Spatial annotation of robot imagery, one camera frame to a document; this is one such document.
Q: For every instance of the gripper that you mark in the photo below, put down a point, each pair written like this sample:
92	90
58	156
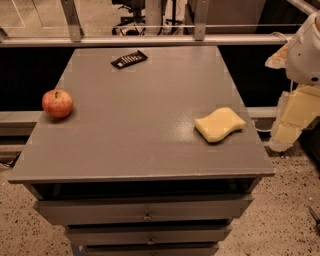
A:
304	56

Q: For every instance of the yellow wavy sponge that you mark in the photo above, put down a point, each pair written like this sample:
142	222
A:
219	124

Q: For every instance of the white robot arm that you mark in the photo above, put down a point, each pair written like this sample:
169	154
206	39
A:
302	60

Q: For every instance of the black rxbar chocolate wrapper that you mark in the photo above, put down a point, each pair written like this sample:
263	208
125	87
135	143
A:
129	60

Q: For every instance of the black office chair base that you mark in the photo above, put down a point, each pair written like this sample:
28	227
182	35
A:
130	25

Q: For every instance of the grey drawer cabinet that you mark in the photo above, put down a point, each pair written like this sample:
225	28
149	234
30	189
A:
131	133

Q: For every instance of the red apple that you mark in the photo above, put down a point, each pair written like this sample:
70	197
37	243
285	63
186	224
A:
57	103

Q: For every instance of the bottom grey drawer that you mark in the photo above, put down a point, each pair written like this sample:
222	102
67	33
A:
155	250

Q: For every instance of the grey drawer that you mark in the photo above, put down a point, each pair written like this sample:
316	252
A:
155	250
149	235
134	210

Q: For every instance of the middle grey drawer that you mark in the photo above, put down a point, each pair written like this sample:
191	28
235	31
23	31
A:
149	235

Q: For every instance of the top grey drawer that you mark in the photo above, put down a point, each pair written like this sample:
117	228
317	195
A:
134	210

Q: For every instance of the metal guard rail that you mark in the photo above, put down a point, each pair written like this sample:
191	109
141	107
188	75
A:
58	23

